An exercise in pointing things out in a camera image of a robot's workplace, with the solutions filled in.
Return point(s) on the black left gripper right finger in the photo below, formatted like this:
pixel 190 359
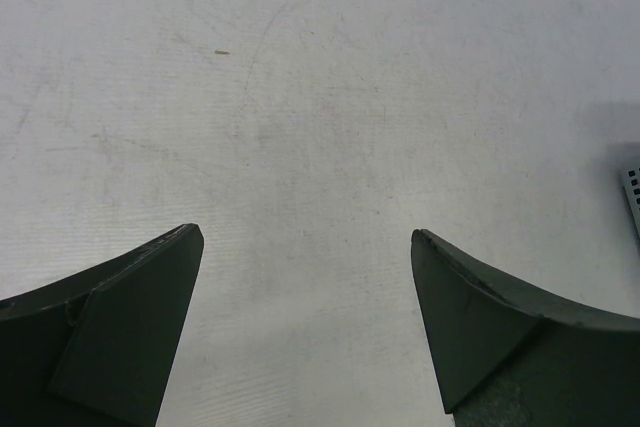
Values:
pixel 508 353

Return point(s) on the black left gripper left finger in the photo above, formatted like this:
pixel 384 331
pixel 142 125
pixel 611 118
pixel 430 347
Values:
pixel 97 348

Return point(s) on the white perforated plastic basket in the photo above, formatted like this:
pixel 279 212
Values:
pixel 629 177

